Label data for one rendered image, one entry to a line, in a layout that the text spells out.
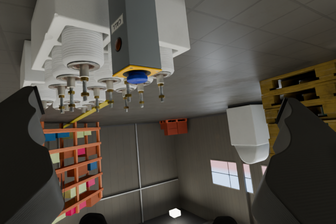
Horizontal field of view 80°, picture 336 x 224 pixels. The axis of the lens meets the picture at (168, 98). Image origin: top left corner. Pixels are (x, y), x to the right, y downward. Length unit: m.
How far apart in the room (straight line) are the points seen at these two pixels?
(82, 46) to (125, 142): 11.42
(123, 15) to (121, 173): 11.64
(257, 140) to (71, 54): 5.02
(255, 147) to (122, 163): 8.11
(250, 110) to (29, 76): 4.80
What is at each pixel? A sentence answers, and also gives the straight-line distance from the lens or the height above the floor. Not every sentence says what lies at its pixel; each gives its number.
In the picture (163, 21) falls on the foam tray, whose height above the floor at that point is 0.11.
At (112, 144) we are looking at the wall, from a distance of 11.64.
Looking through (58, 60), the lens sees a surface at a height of 0.21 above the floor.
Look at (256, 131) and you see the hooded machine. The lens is 5.30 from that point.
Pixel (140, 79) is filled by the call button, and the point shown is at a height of 0.33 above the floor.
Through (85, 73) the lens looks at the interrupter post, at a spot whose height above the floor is 0.27.
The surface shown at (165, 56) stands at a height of 0.21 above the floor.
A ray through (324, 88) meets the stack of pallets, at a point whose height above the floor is 0.22.
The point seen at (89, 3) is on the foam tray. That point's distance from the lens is 0.53.
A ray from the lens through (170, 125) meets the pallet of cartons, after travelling 11.13.
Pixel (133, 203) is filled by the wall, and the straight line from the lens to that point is 12.53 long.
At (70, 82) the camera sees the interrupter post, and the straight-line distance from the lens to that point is 0.64.
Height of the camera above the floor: 0.42
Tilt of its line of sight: 8 degrees down
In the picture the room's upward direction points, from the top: 174 degrees clockwise
